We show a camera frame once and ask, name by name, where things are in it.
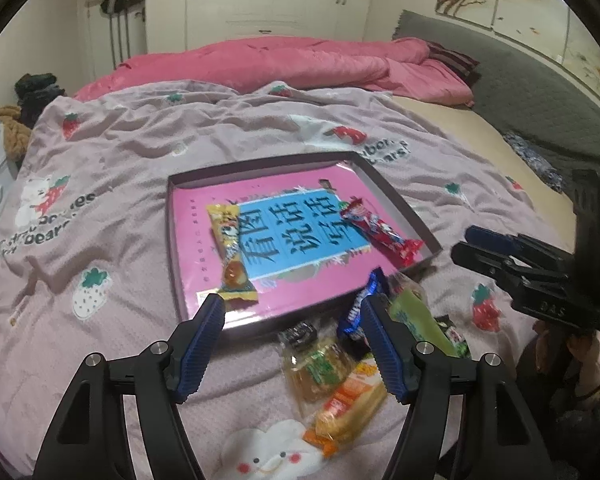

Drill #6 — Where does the black clothes pile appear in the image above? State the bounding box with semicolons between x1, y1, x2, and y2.
14;74;66;128

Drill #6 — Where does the dark cardboard box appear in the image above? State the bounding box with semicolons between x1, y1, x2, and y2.
166;150;443;333

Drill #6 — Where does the yellow snack packet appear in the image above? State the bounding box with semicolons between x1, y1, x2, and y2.
206;203;259;307

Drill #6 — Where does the red snack packet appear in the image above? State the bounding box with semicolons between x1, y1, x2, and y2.
340;196;425;267

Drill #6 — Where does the pink book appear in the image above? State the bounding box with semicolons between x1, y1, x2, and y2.
172;160;431;321

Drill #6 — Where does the dark striped pillow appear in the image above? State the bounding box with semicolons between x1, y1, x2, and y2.
427;42;481;86

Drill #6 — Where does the small black candy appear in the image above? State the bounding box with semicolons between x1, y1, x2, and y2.
278;324;317;347

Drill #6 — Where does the grey padded headboard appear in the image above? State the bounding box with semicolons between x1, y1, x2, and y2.
392;10;600;196

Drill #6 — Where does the brown plush toy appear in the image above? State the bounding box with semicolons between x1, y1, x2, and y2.
0;105;33;161

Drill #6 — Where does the beige bed sheet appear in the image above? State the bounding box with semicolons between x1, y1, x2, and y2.
390;95;556;211

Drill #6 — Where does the dark floral cloth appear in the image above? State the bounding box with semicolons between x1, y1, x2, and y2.
502;130;576;193

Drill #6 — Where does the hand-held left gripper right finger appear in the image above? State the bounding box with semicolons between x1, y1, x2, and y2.
361;292;546;480

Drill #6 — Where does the light green snack packet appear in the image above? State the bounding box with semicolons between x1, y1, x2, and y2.
387;285;456;356

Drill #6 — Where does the white wardrobe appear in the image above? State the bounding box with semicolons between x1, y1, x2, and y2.
145;0;381;53

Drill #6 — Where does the orange cake packet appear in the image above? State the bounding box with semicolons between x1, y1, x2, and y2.
302;357;388;458

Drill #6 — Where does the blue cookie packet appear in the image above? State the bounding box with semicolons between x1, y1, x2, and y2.
336;267;391;346

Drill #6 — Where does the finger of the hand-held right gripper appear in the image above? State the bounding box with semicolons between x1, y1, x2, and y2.
464;226;577;272
452;242;565;302

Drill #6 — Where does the pink quilt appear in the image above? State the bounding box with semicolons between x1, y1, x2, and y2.
72;37;476;106

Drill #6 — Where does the clear green label cake packet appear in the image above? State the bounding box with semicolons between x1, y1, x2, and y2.
282;340;356;403

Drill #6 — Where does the strawberry printed blanket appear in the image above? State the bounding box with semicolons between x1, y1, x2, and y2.
0;80;581;480

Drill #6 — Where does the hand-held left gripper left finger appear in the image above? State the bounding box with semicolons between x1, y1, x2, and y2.
35;292;227;480

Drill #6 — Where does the person's right hand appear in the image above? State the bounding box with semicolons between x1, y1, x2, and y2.
534;320;600;401

